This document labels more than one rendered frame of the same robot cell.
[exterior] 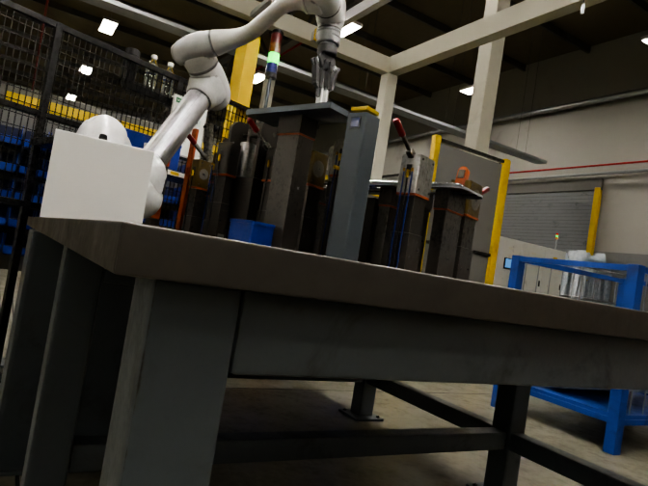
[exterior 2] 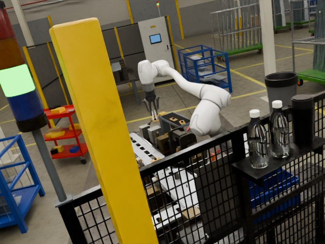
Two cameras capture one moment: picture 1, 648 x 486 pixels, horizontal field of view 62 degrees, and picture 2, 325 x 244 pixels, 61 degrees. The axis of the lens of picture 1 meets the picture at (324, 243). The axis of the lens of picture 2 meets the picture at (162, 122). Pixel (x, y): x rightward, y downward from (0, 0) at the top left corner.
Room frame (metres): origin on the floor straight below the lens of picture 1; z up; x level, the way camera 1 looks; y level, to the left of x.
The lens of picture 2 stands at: (3.70, 1.10, 1.97)
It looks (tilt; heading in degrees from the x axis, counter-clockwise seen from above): 20 degrees down; 209
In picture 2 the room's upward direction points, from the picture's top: 12 degrees counter-clockwise
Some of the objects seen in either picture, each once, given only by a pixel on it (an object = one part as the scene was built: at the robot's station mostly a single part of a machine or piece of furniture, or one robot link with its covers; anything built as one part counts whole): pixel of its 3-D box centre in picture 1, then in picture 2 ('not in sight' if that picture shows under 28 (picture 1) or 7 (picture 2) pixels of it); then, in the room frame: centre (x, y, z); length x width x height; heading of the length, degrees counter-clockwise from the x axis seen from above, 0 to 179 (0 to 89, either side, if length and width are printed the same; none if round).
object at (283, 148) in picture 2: (150, 73); (278, 128); (2.75, 1.02, 1.53); 0.07 x 0.07 x 0.20
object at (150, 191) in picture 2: not in sight; (155, 215); (2.54, 0.28, 0.87); 0.12 x 0.07 x 0.35; 140
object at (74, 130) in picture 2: not in sight; (65, 134); (0.58, -2.47, 0.49); 0.81 x 0.46 x 0.98; 104
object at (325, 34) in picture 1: (328, 39); (148, 85); (1.97, 0.11, 1.53); 0.09 x 0.09 x 0.06
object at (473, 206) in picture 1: (461, 234); not in sight; (1.89, -0.48, 0.88); 0.14 x 0.09 x 0.36; 140
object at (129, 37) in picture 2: not in sight; (122, 57); (-4.32, -4.22, 1.00); 3.64 x 0.14 x 2.00; 120
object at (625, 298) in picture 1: (619, 349); not in sight; (3.30, -1.90, 0.47); 1.20 x 0.80 x 0.95; 119
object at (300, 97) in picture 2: (129, 67); (302, 120); (2.65, 1.10, 1.52); 0.07 x 0.07 x 0.18
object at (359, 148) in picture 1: (352, 190); (167, 136); (1.54, -0.06, 0.92); 0.08 x 0.08 x 0.44; 50
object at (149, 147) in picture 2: (310, 185); (153, 160); (2.11, 0.09, 1.00); 1.38 x 0.22 x 0.02; 50
